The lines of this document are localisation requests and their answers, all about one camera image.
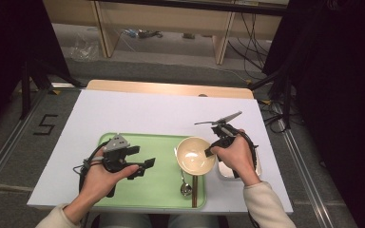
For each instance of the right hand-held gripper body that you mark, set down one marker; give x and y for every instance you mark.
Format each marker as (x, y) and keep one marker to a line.
(223, 133)

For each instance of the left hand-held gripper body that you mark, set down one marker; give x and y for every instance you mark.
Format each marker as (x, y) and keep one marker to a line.
(115, 155)

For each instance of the cream bowl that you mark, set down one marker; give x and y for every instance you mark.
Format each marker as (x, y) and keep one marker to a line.
(190, 158)

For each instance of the green plastic tray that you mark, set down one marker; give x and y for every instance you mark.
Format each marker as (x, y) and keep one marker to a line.
(161, 183)

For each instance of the metal spoon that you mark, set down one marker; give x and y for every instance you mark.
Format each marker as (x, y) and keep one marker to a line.
(186, 189)

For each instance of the brown wooden chopstick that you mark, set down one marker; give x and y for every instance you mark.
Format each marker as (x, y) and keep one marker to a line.
(193, 196)
(196, 196)

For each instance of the person's right hand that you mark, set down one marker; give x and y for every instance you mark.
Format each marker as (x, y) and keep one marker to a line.
(237, 158)

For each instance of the person's left hand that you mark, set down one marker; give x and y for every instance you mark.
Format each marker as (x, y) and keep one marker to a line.
(101, 183)

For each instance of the beige wooden table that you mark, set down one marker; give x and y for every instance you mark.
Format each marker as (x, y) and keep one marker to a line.
(158, 88)

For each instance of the black metal stand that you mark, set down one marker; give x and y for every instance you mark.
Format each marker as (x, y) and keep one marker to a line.
(286, 95)
(25, 88)

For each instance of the clear plastic bag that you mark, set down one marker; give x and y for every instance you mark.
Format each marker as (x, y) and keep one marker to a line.
(84, 47)

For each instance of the dark curtain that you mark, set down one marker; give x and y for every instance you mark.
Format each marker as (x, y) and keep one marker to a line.
(9, 47)
(336, 95)

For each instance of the light wooden desk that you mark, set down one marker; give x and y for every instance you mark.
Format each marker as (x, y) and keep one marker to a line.
(158, 19)

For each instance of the aluminium floor rail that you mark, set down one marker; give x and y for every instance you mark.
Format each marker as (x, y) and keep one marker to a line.
(304, 171)
(9, 142)

